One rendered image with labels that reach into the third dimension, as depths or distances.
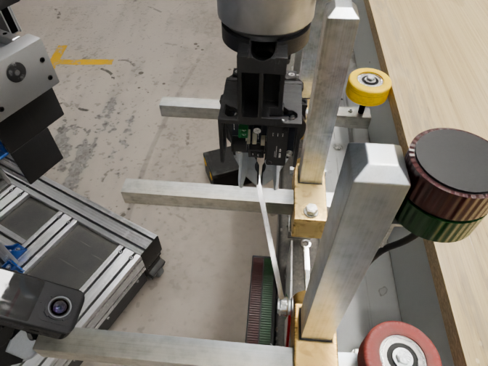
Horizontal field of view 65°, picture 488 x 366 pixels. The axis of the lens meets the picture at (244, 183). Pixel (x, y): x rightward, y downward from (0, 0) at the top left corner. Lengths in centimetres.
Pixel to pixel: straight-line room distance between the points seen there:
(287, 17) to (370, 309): 62
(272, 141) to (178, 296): 118
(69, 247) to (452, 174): 129
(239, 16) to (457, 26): 80
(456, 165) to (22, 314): 38
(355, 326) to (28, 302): 55
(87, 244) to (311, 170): 97
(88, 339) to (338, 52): 45
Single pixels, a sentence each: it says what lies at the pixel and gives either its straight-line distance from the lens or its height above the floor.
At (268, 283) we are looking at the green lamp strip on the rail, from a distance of 70.
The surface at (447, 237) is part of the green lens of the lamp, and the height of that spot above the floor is 112.
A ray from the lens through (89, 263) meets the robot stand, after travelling 137.
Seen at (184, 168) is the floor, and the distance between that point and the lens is 183.
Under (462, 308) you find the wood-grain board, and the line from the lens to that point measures 53.
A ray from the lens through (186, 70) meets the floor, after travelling 246.
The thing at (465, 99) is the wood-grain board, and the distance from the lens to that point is 81.
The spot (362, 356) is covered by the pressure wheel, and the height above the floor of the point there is 90.
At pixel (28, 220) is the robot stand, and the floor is 21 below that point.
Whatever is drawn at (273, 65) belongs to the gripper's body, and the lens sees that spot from 29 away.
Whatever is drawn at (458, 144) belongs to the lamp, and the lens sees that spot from 28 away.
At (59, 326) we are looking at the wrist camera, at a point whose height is 96.
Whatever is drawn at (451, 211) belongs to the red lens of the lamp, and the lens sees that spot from 26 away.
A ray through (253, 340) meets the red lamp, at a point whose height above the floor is 70.
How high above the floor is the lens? 133
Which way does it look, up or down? 50 degrees down
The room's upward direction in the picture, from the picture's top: straight up
